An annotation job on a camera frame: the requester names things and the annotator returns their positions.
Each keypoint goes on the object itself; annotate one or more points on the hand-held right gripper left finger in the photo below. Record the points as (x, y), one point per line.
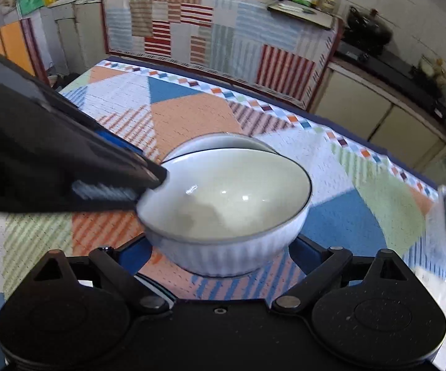
(130, 255)

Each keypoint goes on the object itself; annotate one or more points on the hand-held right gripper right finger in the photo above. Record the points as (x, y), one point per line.
(308, 251)

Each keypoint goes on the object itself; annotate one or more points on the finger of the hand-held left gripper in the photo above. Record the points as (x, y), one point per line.
(130, 170)

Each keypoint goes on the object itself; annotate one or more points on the white bowl dark rim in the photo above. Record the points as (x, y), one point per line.
(226, 255)
(226, 193)

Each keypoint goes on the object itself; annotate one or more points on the patchwork tablecloth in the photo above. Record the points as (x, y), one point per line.
(192, 116)

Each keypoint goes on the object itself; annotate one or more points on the orange wooden chair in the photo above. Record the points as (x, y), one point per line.
(12, 44)

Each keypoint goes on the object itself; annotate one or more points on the cream lower cabinet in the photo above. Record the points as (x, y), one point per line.
(381, 121)

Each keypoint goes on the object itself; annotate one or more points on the striped patchwork counter cloth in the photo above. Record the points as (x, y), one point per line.
(215, 46)

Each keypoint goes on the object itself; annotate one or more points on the black gas stove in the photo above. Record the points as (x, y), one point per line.
(393, 73)

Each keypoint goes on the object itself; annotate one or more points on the garlic bulbs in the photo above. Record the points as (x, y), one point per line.
(433, 70)

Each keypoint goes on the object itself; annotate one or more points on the cutting board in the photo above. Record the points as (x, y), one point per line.
(300, 13)

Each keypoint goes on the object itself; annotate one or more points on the black wok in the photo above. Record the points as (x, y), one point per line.
(368, 27)

